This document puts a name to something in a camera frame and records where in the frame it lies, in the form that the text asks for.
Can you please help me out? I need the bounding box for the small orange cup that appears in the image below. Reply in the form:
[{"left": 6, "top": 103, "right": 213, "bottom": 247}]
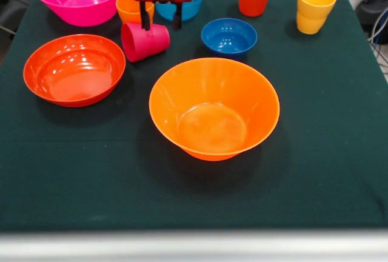
[{"left": 115, "top": 0, "right": 155, "bottom": 25}]

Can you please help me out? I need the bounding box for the tangle of floor cables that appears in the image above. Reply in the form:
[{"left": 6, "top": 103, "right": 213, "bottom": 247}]
[{"left": 367, "top": 8, "right": 388, "bottom": 76}]

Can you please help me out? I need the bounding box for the dark blue bowl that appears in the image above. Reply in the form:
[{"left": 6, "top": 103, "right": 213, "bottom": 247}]
[{"left": 200, "top": 18, "right": 258, "bottom": 61}]

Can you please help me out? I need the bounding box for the shallow red-orange bowl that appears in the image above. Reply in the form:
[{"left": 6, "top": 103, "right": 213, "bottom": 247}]
[{"left": 22, "top": 33, "right": 127, "bottom": 108}]

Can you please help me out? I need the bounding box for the dark green tablecloth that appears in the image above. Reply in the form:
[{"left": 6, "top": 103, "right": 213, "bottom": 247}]
[{"left": 0, "top": 0, "right": 388, "bottom": 232}]

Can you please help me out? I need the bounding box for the light blue bowl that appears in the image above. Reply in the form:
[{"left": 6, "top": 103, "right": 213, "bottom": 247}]
[{"left": 154, "top": 0, "right": 206, "bottom": 22}]

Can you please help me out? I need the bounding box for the magenta cup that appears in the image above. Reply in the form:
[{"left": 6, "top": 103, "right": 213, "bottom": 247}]
[{"left": 121, "top": 22, "right": 171, "bottom": 63}]

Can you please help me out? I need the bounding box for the yellow cup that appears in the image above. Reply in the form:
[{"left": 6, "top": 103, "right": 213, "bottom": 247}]
[{"left": 296, "top": 0, "right": 337, "bottom": 35}]

